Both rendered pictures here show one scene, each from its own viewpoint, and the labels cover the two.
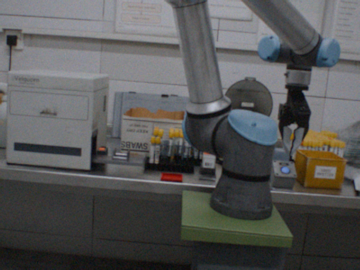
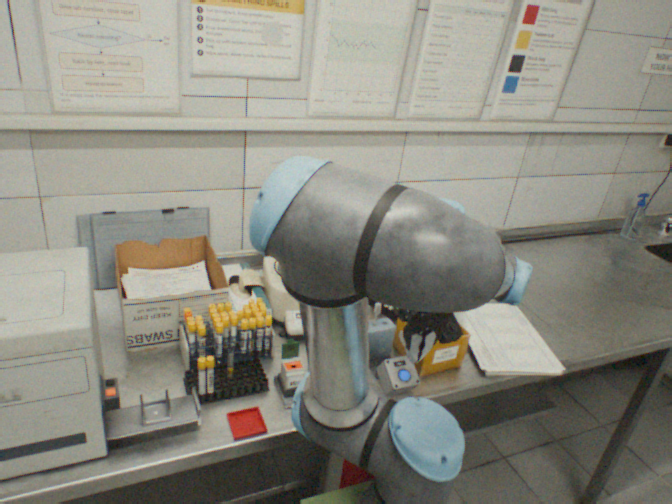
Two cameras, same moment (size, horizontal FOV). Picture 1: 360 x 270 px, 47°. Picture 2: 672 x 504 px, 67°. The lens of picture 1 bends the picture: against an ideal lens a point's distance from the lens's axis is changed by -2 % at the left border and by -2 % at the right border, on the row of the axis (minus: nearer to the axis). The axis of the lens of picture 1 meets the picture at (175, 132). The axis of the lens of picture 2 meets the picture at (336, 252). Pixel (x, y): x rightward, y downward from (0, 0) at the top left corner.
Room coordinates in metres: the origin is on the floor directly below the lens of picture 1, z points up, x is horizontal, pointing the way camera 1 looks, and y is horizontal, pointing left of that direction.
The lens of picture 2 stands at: (0.55, 0.23, 1.69)
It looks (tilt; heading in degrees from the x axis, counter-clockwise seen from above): 27 degrees down; 333
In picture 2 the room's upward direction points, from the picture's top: 7 degrees clockwise
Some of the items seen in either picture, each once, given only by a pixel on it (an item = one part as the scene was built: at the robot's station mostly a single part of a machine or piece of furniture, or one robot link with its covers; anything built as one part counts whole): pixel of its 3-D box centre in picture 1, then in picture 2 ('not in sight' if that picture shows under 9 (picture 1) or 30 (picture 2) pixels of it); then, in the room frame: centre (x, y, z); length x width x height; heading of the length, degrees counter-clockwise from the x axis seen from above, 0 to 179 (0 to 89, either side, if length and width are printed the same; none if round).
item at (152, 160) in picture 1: (170, 152); (226, 365); (1.41, 0.01, 0.93); 0.17 x 0.09 x 0.11; 89
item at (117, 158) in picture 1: (114, 156); (143, 414); (1.33, 0.19, 0.92); 0.21 x 0.07 x 0.05; 89
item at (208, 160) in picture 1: (208, 162); (292, 376); (1.35, -0.12, 0.92); 0.05 x 0.04 x 0.06; 177
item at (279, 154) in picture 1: (272, 162); (371, 342); (1.41, -0.34, 0.92); 0.10 x 0.07 x 0.10; 92
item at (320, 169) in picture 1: (318, 169); (430, 340); (1.37, -0.49, 0.93); 0.13 x 0.13 x 0.10; 1
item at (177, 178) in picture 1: (171, 177); (246, 422); (1.29, 0.00, 0.88); 0.07 x 0.07 x 0.01; 89
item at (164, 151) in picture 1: (177, 152); (227, 341); (1.52, -0.02, 0.91); 0.20 x 0.10 x 0.07; 89
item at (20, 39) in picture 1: (14, 39); not in sight; (1.93, 0.77, 1.29); 0.09 x 0.01 x 0.09; 89
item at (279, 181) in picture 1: (281, 173); (393, 370); (1.31, -0.35, 0.92); 0.13 x 0.07 x 0.08; 179
